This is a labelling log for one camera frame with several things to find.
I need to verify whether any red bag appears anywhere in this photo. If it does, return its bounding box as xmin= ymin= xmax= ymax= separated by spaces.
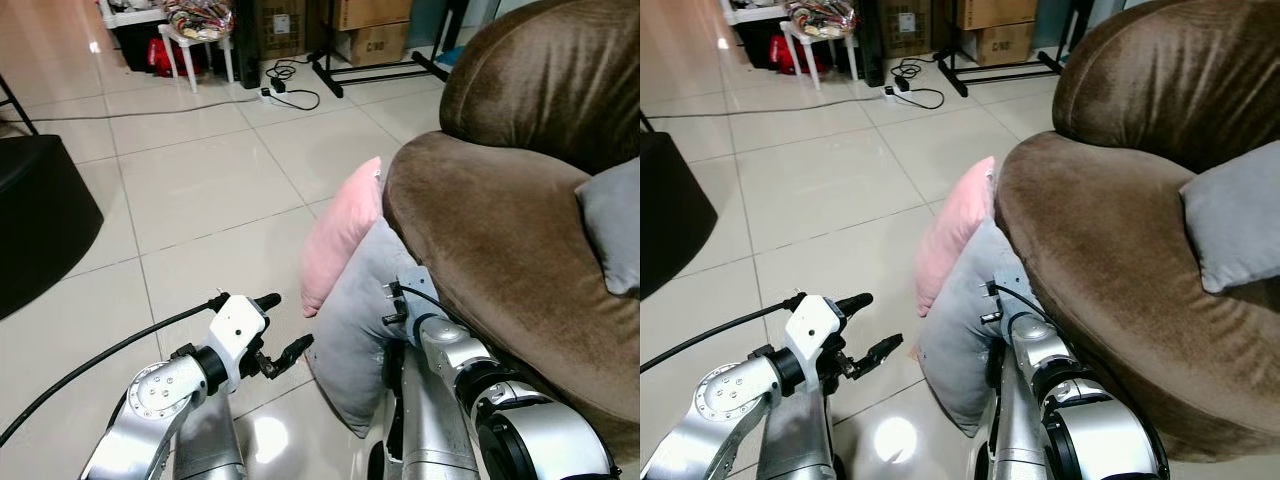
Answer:
xmin=769 ymin=34 xmax=833 ymax=77
xmin=147 ymin=37 xmax=213 ymax=79

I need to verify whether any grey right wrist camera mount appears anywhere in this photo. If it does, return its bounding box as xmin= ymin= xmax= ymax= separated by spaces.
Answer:
xmin=394 ymin=267 xmax=442 ymax=333
xmin=990 ymin=271 xmax=1037 ymax=333

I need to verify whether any brown velvet sofa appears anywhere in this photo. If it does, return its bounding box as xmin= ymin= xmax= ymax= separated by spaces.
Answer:
xmin=383 ymin=0 xmax=641 ymax=467
xmin=995 ymin=0 xmax=1280 ymax=463

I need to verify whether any black ottoman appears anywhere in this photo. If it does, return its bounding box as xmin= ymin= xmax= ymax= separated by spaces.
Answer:
xmin=0 ymin=133 xmax=105 ymax=321
xmin=640 ymin=129 xmax=719 ymax=301

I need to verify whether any white shelf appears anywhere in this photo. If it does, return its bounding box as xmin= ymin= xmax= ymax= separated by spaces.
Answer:
xmin=720 ymin=0 xmax=791 ymax=26
xmin=98 ymin=0 xmax=169 ymax=30

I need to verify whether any silver robot right leg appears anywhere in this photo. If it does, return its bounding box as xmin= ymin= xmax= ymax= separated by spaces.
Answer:
xmin=384 ymin=343 xmax=482 ymax=480
xmin=985 ymin=345 xmax=1051 ymax=480

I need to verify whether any colourful patterned bag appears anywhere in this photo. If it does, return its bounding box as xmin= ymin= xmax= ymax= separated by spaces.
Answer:
xmin=162 ymin=0 xmax=237 ymax=42
xmin=786 ymin=0 xmax=859 ymax=40

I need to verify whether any pink pillow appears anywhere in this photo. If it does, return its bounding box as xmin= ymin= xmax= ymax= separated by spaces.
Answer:
xmin=299 ymin=156 xmax=385 ymax=319
xmin=914 ymin=155 xmax=999 ymax=319

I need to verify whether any white plastic stool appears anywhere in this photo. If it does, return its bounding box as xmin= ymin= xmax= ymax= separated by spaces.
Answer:
xmin=779 ymin=20 xmax=860 ymax=92
xmin=158 ymin=24 xmax=237 ymax=94

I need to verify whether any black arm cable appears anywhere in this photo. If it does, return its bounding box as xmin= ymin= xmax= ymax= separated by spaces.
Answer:
xmin=0 ymin=294 xmax=227 ymax=447
xmin=640 ymin=293 xmax=804 ymax=375
xmin=994 ymin=284 xmax=1053 ymax=323
xmin=398 ymin=284 xmax=469 ymax=329

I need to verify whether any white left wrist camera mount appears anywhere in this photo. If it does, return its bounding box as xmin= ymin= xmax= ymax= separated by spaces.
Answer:
xmin=782 ymin=293 xmax=847 ymax=393
xmin=205 ymin=293 xmax=270 ymax=393

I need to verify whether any white floor cable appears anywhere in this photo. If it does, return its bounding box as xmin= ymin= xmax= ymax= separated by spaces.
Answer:
xmin=18 ymin=96 xmax=267 ymax=124
xmin=643 ymin=95 xmax=887 ymax=122

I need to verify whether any dark cardboard box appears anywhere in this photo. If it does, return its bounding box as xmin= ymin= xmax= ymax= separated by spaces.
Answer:
xmin=255 ymin=0 xmax=312 ymax=60
xmin=880 ymin=0 xmax=937 ymax=59

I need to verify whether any printed brown cardboard box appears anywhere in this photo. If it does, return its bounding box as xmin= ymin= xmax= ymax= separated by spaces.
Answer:
xmin=334 ymin=21 xmax=412 ymax=68
xmin=959 ymin=21 xmax=1037 ymax=67

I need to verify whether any tall black speaker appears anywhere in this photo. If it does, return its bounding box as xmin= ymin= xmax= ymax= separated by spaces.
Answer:
xmin=857 ymin=0 xmax=887 ymax=87
xmin=231 ymin=0 xmax=264 ymax=90

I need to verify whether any small grey cushion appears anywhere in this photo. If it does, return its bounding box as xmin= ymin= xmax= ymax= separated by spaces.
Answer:
xmin=574 ymin=157 xmax=641 ymax=299
xmin=1179 ymin=139 xmax=1280 ymax=295

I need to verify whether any black floor power cable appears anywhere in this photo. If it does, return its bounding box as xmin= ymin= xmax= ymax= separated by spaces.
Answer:
xmin=262 ymin=58 xmax=322 ymax=112
xmin=888 ymin=57 xmax=947 ymax=111

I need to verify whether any plain brown cardboard box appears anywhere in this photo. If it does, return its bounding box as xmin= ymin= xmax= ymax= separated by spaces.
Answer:
xmin=329 ymin=0 xmax=414 ymax=32
xmin=954 ymin=0 xmax=1039 ymax=30

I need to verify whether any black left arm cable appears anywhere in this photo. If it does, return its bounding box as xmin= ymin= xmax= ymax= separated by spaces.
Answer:
xmin=640 ymin=293 xmax=804 ymax=375
xmin=0 ymin=294 xmax=227 ymax=447

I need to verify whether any large grey pillow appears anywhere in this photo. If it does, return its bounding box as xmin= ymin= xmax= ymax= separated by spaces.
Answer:
xmin=917 ymin=217 xmax=1013 ymax=439
xmin=304 ymin=217 xmax=419 ymax=440

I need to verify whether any black metal rack stand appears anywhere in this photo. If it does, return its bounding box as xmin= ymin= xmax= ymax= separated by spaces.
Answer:
xmin=934 ymin=0 xmax=1093 ymax=99
xmin=311 ymin=0 xmax=468 ymax=99

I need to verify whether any thin black stand leg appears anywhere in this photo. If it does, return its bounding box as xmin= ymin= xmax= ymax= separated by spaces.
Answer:
xmin=0 ymin=73 xmax=40 ymax=137

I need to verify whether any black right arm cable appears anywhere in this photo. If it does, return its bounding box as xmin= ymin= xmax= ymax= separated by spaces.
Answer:
xmin=398 ymin=284 xmax=469 ymax=329
xmin=994 ymin=284 xmax=1053 ymax=323

